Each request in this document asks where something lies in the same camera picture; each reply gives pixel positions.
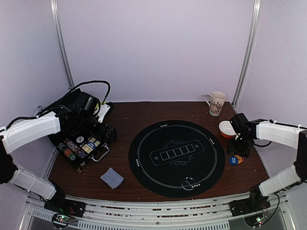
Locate grey folded cloth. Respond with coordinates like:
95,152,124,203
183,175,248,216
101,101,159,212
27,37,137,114
100,168,124,189

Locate left aluminium frame post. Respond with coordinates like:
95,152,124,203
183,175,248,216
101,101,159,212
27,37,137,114
50,0,74,89

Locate round black poker mat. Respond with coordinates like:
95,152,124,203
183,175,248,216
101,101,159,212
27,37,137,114
129,120,225,198

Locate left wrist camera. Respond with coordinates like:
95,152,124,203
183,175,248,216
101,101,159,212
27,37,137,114
76,92,99,115

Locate texas holdem card deck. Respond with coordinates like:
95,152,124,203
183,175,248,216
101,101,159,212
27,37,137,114
81,138,101,154

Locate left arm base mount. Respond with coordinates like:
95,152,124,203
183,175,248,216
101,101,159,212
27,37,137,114
44,199,86,229

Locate clear dealer button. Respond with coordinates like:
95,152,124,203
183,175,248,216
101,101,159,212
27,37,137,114
181,177,196,191

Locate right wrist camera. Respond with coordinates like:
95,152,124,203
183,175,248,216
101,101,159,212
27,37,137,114
230,113,248,134

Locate orange white bowl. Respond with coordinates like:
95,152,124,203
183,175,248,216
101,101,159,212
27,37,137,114
219,120,236,138

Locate orange big blind button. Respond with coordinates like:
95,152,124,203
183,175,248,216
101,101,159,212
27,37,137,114
235,155,245,164

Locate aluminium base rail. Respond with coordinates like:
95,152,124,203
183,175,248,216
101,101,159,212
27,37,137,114
19,189,298,230

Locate white patterned mug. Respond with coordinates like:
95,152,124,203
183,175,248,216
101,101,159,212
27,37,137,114
204,92,226,116

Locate front row poker chips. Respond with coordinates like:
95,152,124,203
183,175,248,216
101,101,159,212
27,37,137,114
58,138,88,161

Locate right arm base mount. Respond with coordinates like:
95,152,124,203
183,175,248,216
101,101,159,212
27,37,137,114
229,198,271,228

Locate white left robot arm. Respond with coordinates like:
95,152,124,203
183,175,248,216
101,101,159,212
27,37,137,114
0,105,117,213

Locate white round dealer chip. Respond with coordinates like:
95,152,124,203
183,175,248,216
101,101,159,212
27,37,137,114
76,136,84,144

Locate right aluminium frame post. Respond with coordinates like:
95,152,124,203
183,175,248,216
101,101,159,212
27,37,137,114
232,0,262,112

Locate aluminium frame post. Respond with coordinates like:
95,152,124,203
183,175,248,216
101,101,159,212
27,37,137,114
232,0,262,112
50,0,74,89

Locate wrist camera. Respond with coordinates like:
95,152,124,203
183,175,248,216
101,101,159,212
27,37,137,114
76,92,99,115
230,113,248,134

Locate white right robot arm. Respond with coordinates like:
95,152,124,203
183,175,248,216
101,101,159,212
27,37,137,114
227,114,307,212

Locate black poker chip case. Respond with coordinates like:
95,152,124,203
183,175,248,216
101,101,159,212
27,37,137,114
39,89,117,171

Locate blue small blind button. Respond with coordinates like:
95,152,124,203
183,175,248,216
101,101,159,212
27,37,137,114
229,156,239,165

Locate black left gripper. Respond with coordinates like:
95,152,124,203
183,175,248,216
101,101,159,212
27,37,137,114
78,114,117,142

